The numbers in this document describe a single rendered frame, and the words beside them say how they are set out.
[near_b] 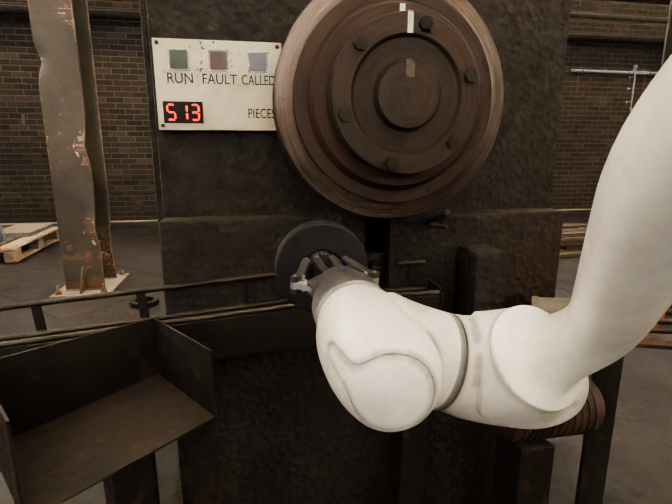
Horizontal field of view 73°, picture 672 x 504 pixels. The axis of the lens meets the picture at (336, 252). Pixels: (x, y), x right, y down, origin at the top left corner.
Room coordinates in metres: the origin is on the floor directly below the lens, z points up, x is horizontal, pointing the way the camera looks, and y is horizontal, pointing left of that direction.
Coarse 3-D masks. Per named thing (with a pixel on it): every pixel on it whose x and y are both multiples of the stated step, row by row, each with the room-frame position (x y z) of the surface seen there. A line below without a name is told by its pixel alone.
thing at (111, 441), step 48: (96, 336) 0.72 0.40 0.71; (144, 336) 0.77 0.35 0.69; (0, 384) 0.62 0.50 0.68; (48, 384) 0.66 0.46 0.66; (96, 384) 0.71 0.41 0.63; (144, 384) 0.75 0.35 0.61; (192, 384) 0.69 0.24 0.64; (0, 432) 0.50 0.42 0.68; (48, 432) 0.63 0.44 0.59; (96, 432) 0.62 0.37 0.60; (144, 432) 0.62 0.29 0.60; (48, 480) 0.53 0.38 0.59; (96, 480) 0.52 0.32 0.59; (144, 480) 0.63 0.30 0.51
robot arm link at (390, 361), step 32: (352, 288) 0.47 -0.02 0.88; (320, 320) 0.44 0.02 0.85; (352, 320) 0.39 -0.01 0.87; (384, 320) 0.38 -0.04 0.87; (416, 320) 0.40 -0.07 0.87; (448, 320) 0.43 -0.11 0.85; (320, 352) 0.41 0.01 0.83; (352, 352) 0.36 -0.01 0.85; (384, 352) 0.34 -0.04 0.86; (416, 352) 0.35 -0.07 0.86; (448, 352) 0.39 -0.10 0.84; (352, 384) 0.34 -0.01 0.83; (384, 384) 0.33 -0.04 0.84; (416, 384) 0.34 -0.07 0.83; (448, 384) 0.39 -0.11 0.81; (384, 416) 0.34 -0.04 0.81; (416, 416) 0.34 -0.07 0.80
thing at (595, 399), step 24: (600, 408) 0.86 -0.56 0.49; (504, 432) 0.85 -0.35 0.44; (528, 432) 0.83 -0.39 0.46; (552, 432) 0.84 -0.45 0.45; (576, 432) 0.86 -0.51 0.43; (504, 456) 0.90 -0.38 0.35; (528, 456) 0.84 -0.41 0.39; (552, 456) 0.85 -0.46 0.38; (504, 480) 0.89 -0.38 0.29; (528, 480) 0.84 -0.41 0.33
